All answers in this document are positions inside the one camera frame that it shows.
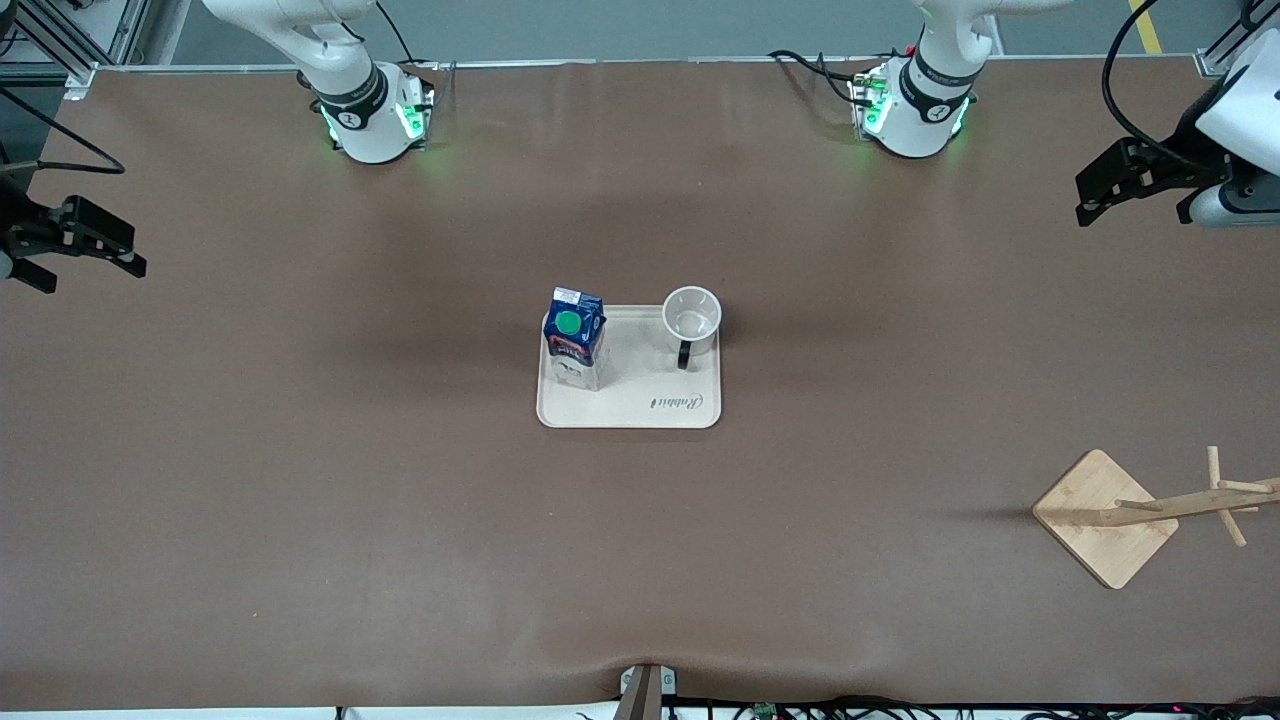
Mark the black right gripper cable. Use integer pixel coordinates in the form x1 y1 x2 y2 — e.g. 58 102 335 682
0 85 126 176

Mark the brown table mat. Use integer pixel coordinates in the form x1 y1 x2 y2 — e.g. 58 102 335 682
0 58 1280 713

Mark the wooden cup stand with pegs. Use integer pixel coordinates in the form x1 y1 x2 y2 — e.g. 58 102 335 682
1032 446 1280 590

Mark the black arm base cable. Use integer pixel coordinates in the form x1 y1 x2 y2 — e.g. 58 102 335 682
375 0 446 73
768 48 876 109

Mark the beige tray with bear print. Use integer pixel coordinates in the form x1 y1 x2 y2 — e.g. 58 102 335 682
536 305 722 430

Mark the black left arm base cable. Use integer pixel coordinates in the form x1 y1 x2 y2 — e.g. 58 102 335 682
768 48 876 109

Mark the blue milk carton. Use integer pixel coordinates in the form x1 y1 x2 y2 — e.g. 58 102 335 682
542 287 609 393

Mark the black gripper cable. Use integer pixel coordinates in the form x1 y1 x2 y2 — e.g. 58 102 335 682
0 85 126 176
1100 0 1216 166

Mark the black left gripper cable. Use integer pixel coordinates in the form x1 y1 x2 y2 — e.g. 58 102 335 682
1100 0 1216 166

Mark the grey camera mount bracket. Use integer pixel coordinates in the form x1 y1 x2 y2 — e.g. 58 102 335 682
618 663 678 720

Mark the black right arm base cable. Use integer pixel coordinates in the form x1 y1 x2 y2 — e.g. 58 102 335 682
375 0 446 73

